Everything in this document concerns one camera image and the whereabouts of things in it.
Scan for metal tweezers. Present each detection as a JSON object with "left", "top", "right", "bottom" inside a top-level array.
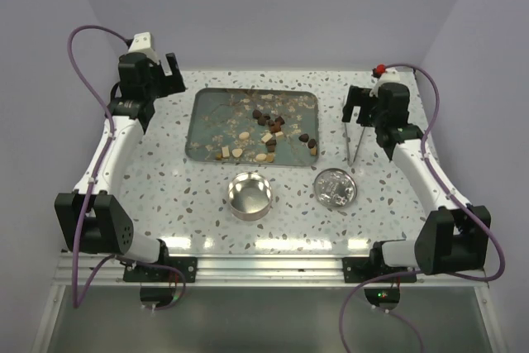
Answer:
[{"left": 342, "top": 111, "right": 365, "bottom": 166}]

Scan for white bar chocolate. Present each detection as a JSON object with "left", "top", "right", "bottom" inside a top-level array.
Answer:
[{"left": 261, "top": 133, "right": 274, "bottom": 144}]

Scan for white square chocolate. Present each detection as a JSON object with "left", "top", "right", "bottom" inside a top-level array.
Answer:
[{"left": 222, "top": 145, "right": 230, "bottom": 159}]

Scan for white heart chocolate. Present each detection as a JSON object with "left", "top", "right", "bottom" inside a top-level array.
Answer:
[{"left": 232, "top": 148, "right": 243, "bottom": 158}]

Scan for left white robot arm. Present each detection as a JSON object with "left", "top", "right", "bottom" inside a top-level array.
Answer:
[{"left": 55, "top": 52, "right": 185, "bottom": 281}]

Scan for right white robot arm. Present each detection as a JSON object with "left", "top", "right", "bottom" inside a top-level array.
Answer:
[{"left": 342, "top": 83, "right": 491, "bottom": 281}]

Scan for white oval chocolate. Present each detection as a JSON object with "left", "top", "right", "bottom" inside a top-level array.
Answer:
[{"left": 239, "top": 131, "right": 250, "bottom": 141}]

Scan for round metal tin lid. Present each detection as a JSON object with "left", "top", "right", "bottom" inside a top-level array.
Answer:
[{"left": 312, "top": 168, "right": 358, "bottom": 209}]

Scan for floral teal tray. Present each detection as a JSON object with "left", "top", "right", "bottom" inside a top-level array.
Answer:
[{"left": 185, "top": 88, "right": 319, "bottom": 167}]

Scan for round metal tin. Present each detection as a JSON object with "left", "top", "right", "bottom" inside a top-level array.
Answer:
[{"left": 227, "top": 172, "right": 273, "bottom": 222}]

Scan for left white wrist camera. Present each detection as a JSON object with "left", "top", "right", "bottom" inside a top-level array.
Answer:
[{"left": 127, "top": 32, "right": 160, "bottom": 64}]

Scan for right black base bracket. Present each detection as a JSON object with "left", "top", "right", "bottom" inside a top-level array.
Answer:
[{"left": 341, "top": 256, "right": 408, "bottom": 284}]

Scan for black base bracket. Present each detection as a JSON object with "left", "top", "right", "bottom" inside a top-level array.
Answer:
[
  {"left": 341, "top": 256, "right": 408, "bottom": 284},
  {"left": 122, "top": 256, "right": 198, "bottom": 283}
]

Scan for left black base bracket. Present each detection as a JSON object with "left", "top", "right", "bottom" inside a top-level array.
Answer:
[{"left": 122, "top": 256, "right": 198, "bottom": 283}]

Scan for aluminium rail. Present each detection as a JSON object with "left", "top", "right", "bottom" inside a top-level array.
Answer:
[{"left": 52, "top": 254, "right": 487, "bottom": 288}]

